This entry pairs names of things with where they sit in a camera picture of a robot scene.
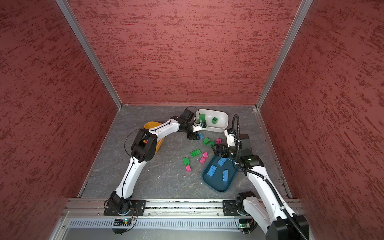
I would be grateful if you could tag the teal plastic bin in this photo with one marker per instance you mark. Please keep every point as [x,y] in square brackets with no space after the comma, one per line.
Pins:
[216,182]

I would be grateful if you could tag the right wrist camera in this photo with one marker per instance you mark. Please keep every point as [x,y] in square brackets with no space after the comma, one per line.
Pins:
[231,137]

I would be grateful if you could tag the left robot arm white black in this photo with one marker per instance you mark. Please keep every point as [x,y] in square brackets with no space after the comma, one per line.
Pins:
[143,150]

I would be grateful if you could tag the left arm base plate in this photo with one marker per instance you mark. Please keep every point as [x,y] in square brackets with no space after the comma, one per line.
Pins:
[133,207]

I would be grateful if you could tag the right corner aluminium post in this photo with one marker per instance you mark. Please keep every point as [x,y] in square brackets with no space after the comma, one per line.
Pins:
[290,37]

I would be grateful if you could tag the blue long brick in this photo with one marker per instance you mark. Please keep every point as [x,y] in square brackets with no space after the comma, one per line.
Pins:
[211,171]
[221,161]
[225,176]

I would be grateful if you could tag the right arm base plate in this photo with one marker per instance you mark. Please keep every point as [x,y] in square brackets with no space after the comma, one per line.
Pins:
[234,208]

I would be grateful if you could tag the left corner aluminium post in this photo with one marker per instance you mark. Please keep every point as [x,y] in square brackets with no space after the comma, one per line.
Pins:
[79,33]

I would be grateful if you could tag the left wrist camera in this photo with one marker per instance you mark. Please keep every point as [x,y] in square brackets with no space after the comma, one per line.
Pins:
[189,117]

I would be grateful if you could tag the white plastic bin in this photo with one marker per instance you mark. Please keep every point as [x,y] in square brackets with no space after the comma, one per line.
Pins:
[220,126]

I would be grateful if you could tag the controller board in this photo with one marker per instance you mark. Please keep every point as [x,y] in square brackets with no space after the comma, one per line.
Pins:
[121,226]
[246,226]

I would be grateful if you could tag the right controller board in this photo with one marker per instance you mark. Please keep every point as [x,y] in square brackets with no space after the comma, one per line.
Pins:
[246,226]

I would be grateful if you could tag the aluminium front rail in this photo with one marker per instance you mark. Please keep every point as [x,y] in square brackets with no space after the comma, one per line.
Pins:
[155,208]

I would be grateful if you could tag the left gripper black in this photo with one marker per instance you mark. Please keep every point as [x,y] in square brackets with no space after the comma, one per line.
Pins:
[193,136]

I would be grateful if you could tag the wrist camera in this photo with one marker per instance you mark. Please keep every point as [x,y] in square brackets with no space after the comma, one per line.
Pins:
[231,137]
[189,117]

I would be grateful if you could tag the blue long brick bottom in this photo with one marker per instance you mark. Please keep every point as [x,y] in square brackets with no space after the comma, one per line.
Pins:
[225,176]

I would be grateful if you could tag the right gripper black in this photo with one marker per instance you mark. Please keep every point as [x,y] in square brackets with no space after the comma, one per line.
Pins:
[224,150]

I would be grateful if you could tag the corner aluminium post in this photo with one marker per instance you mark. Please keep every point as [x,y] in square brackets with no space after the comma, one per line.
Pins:
[290,37]
[79,33]

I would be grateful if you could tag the left controller board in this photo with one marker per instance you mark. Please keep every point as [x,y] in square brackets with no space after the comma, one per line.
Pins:
[121,226]

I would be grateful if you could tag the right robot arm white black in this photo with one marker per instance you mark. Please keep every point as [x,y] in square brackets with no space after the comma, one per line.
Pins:
[272,214]

